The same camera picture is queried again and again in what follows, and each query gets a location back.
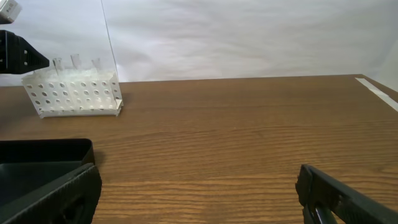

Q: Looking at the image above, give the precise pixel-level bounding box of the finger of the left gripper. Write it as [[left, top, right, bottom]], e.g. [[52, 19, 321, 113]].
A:
[[0, 29, 50, 75]]

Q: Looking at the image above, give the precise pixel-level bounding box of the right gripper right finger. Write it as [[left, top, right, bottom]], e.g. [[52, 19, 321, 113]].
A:
[[295, 164, 398, 224]]

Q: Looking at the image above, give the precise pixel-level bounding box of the white test tube rack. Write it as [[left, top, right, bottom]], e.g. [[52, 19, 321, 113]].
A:
[[21, 68, 124, 119]]

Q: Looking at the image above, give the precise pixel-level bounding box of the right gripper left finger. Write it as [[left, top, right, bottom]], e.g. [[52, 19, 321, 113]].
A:
[[0, 162, 103, 224]]

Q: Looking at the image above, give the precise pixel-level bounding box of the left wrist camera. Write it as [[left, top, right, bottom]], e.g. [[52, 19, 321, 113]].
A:
[[0, 0, 23, 24]]

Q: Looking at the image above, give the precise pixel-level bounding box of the black tray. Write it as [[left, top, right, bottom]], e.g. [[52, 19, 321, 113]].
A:
[[0, 138, 96, 208]]

